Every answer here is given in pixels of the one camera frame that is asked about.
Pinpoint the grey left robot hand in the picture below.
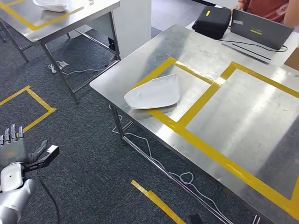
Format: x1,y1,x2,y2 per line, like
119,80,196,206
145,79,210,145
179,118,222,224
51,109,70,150
0,124,48,169

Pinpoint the white curved plastic part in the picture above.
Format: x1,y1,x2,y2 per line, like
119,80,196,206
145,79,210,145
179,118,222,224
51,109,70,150
32,0,71,13
124,73,181,110

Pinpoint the steel workbench table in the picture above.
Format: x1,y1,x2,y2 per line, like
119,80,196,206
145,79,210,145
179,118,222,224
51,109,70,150
0,0,122,106
89,24,299,224

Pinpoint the white cabinet block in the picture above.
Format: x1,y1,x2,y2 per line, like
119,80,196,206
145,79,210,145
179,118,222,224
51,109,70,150
69,0,153,60

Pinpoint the black zip case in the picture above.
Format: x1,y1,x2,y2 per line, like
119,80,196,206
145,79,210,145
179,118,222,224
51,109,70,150
192,6,232,40

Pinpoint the grey laptop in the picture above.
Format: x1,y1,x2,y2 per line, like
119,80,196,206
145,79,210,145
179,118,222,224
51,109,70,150
230,8,294,52

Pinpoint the person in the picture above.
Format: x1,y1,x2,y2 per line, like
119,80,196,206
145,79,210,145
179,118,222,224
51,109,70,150
231,0,299,28

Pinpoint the white desk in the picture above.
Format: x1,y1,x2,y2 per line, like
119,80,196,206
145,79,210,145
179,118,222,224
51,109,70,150
186,4,299,67

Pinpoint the brown cardboard box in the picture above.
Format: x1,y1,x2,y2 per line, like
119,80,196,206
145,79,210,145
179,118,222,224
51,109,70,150
283,45,299,72

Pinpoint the black left camera bracket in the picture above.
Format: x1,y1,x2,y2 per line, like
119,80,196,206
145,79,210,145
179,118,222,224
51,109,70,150
23,147,60,174

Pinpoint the black camera bracket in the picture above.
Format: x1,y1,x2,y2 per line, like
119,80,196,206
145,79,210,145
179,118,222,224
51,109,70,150
23,147,60,174
189,213,204,224

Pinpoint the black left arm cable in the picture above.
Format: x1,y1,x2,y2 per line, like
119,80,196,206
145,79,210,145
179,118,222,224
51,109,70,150
35,173,60,224

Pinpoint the white adapter with cable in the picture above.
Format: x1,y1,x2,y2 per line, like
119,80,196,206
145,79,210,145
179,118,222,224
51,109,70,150
48,60,103,77

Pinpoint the white power cable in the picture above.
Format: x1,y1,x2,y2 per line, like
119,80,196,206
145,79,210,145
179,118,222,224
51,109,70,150
108,104,234,224

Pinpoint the black right camera bracket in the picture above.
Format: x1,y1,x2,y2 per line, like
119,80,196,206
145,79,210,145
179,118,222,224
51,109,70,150
189,213,204,224

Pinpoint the black laptop cable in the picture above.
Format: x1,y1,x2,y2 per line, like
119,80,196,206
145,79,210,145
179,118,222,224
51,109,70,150
219,38,288,53

